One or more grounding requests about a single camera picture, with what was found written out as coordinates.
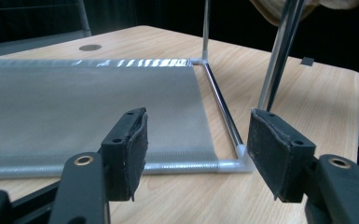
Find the grey tape strip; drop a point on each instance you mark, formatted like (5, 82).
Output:
(307, 61)

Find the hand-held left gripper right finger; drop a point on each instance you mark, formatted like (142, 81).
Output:
(279, 155)

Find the grey round table cap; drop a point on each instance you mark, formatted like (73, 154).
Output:
(90, 47)

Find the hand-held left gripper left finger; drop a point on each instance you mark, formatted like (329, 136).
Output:
(124, 155)

